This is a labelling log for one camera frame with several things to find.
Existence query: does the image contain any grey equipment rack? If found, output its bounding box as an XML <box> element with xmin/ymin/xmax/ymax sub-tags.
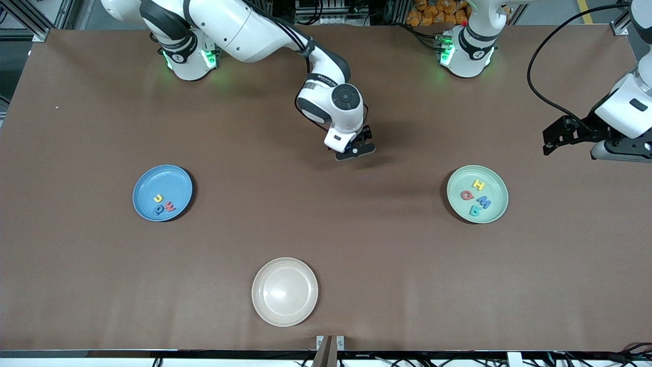
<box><xmin>294</xmin><ymin>0</ymin><xmax>371</xmax><ymax>26</ymax></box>

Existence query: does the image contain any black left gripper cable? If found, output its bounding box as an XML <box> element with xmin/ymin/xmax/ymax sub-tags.
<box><xmin>527</xmin><ymin>3</ymin><xmax>632</xmax><ymax>125</ymax></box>

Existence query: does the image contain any red black cable bundle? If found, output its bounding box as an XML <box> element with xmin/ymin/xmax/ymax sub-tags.
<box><xmin>601</xmin><ymin>343</ymin><xmax>652</xmax><ymax>365</ymax></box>

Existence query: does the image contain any beige plate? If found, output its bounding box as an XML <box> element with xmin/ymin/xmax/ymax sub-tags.
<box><xmin>251</xmin><ymin>257</ymin><xmax>319</xmax><ymax>327</ymax></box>

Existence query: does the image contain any green plate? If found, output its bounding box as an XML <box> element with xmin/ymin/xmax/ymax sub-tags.
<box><xmin>446</xmin><ymin>165</ymin><xmax>509</xmax><ymax>224</ymax></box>

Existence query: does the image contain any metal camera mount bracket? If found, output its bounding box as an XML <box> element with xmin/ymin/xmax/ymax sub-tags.
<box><xmin>312</xmin><ymin>335</ymin><xmax>345</xmax><ymax>367</ymax></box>

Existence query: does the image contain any blue plate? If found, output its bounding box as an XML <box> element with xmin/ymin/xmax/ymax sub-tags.
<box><xmin>132</xmin><ymin>164</ymin><xmax>194</xmax><ymax>222</ymax></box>

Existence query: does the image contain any orange packets pile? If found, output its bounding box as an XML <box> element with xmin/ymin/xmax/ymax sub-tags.
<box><xmin>406</xmin><ymin>0</ymin><xmax>472</xmax><ymax>27</ymax></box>

